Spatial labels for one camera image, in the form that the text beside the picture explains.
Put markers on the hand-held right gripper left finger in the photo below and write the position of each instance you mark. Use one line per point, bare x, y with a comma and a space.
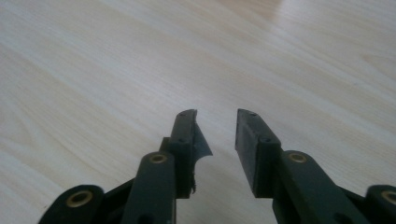
179, 149

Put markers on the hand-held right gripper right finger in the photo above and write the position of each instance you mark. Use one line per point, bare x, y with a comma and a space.
264, 161

